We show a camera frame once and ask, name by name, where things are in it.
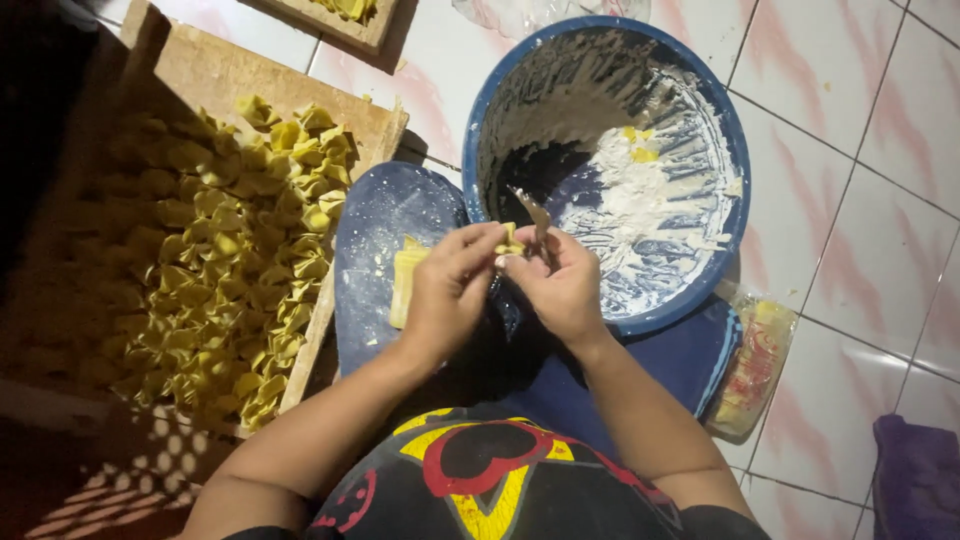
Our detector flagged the person's black printed shirt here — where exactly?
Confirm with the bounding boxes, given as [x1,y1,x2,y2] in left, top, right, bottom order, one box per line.
[225,405,774,540]

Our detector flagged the blue plastic basin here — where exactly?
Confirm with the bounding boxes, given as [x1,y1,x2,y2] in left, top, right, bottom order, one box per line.
[461,15,752,337]

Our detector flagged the plastic packet of wrappers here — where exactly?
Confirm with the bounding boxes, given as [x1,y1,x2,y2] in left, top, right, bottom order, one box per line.
[703,287,801,441]

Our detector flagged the purple cloth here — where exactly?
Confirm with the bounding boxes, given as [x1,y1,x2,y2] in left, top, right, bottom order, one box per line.
[872,412,960,540]

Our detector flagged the person's right hand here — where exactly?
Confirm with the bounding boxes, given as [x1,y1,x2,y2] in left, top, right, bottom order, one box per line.
[495,225,613,354]

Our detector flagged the person's left hand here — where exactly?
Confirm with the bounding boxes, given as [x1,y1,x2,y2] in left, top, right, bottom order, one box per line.
[401,221,511,363]

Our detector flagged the small wooden tray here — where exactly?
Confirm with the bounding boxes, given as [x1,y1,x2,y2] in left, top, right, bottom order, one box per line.
[253,0,400,55]

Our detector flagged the yellow dumpling wrapper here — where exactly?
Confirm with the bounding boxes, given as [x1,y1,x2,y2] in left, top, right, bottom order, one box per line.
[494,222,527,257]

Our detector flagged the heap of folded yellow dumplings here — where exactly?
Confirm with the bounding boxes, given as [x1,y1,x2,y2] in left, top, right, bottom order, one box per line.
[75,93,358,434]

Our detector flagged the yellow wrapper scraps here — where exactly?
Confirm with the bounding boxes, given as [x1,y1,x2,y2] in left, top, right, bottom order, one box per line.
[621,126,663,165]

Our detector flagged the white filling paste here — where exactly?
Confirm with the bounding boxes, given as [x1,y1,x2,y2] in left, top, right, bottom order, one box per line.
[551,66,744,318]

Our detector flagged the large wooden tray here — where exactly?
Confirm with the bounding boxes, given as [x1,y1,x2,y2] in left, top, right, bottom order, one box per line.
[22,0,411,444]

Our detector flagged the stack of yellow wrappers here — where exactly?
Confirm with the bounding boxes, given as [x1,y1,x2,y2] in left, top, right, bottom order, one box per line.
[388,234,434,331]

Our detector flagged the metal spoon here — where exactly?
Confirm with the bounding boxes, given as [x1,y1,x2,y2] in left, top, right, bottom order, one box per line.
[513,186,555,265]

